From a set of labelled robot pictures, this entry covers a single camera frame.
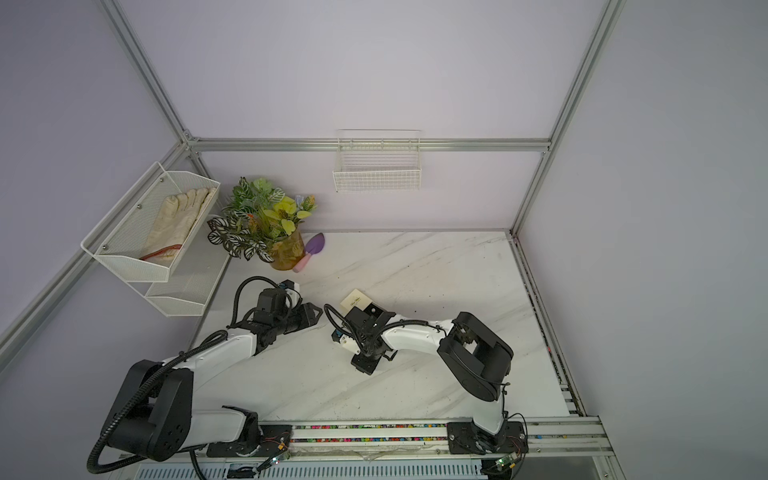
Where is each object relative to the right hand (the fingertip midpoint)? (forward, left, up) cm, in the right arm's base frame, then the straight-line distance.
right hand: (367, 364), depth 87 cm
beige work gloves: (+31, +51, +33) cm, 68 cm away
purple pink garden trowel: (+47, +23, +2) cm, 52 cm away
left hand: (+13, +16, +6) cm, 21 cm away
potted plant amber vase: (+41, +34, +20) cm, 57 cm away
